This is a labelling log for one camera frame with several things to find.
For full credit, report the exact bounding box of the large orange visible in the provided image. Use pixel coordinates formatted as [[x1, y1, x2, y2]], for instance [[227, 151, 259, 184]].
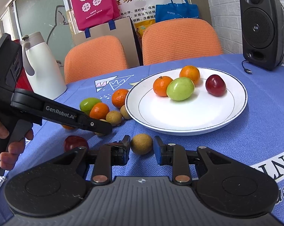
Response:
[[62, 124, 75, 130]]

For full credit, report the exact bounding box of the brown longan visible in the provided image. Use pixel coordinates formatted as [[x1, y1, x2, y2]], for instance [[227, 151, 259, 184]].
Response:
[[106, 111, 123, 126], [120, 105, 132, 120], [131, 134, 153, 155], [94, 119, 107, 137]]

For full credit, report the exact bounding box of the large green apple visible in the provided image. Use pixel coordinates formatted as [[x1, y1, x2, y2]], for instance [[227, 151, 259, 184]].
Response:
[[166, 77, 195, 101]]

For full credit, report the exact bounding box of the mandarin with stem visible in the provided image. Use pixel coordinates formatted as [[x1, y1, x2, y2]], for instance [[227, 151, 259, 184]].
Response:
[[153, 76, 173, 97]]

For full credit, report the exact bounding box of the dark red plum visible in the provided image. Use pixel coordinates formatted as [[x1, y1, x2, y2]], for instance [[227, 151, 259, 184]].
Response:
[[205, 75, 226, 97]]

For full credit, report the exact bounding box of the smooth orange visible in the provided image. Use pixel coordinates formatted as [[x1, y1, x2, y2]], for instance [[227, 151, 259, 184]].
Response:
[[179, 65, 200, 85]]

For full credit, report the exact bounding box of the small green apple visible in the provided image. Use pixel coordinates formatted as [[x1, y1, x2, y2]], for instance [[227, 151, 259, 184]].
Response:
[[80, 97, 102, 116]]

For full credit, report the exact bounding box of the red thermos jug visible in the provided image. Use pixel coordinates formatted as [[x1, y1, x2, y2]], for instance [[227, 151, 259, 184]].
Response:
[[16, 67, 33, 92]]

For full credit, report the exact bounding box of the white thermos jug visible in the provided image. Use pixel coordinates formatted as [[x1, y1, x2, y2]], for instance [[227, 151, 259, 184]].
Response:
[[21, 32, 67, 100]]

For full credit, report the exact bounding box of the mandarin back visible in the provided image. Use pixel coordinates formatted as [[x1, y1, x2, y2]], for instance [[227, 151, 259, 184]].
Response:
[[111, 89, 129, 109]]

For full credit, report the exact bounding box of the white plate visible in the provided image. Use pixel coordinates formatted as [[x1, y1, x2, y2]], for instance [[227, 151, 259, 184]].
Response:
[[125, 67, 248, 136]]

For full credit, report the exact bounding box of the left orange chair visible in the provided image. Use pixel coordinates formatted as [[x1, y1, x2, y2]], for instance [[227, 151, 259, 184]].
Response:
[[64, 43, 128, 84]]

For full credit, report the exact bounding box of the orange chair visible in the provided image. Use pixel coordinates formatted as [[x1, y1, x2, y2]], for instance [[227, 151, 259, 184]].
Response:
[[142, 18, 223, 65], [64, 43, 128, 84]]

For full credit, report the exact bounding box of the blue patterned tablecloth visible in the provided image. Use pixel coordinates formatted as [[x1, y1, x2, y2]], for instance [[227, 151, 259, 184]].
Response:
[[6, 55, 284, 223]]

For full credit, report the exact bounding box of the brown paper bag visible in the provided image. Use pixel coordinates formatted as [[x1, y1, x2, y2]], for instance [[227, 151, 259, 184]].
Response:
[[73, 16, 143, 68]]

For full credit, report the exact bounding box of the yellow snack bag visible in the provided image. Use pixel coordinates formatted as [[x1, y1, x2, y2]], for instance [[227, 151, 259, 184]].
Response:
[[134, 19, 155, 47]]

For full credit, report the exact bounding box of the right orange chair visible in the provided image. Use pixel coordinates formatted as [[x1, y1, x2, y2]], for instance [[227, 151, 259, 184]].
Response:
[[142, 18, 223, 65]]

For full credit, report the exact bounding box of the magenta tote bag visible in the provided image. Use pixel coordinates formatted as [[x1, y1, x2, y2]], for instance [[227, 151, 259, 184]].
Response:
[[71, 0, 120, 31]]

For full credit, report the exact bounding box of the blue shopping bag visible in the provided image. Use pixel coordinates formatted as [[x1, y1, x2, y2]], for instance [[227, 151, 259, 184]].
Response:
[[155, 0, 199, 23]]

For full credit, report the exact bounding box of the black speaker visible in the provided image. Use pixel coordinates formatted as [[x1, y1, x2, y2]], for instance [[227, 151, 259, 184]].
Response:
[[240, 0, 284, 70]]

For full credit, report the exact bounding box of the black speaker cable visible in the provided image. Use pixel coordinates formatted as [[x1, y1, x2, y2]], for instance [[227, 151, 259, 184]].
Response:
[[241, 59, 253, 75]]

